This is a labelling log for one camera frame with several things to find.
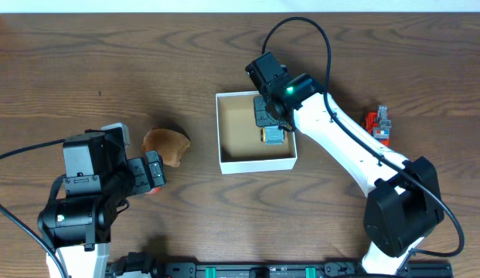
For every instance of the yellow grey toy truck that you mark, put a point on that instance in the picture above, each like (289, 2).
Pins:
(272, 135)

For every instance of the brown plush toy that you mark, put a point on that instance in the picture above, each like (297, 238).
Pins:
(170, 145)

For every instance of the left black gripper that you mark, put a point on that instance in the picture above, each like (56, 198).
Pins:
(145, 175)

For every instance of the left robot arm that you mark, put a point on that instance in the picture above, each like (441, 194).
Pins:
(85, 201)

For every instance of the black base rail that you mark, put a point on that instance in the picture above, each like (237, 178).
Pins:
(144, 265)

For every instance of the red toy ball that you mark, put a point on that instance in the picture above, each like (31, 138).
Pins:
(154, 190)

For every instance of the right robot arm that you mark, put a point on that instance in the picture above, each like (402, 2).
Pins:
(402, 196)

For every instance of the red toy fire truck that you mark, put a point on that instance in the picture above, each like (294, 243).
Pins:
(377, 124)

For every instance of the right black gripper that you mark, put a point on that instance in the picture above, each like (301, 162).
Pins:
(263, 113)

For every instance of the white cardboard box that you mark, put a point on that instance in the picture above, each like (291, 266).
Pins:
(239, 145)

